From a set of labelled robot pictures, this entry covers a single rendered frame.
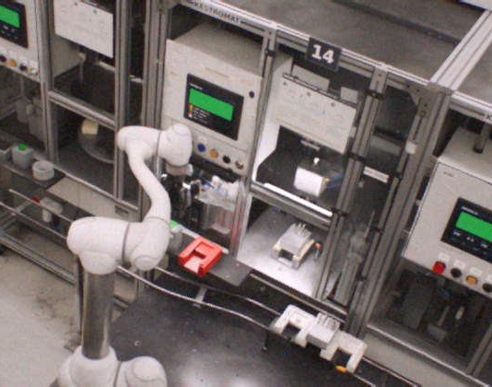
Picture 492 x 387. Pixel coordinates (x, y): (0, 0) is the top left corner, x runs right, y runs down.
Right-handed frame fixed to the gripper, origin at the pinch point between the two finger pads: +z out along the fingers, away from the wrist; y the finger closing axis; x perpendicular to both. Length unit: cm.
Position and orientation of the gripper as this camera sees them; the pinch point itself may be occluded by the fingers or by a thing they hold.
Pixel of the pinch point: (173, 206)
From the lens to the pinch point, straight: 298.9
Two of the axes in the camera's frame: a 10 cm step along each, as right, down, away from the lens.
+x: -4.8, 5.1, -7.1
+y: -8.6, -4.1, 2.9
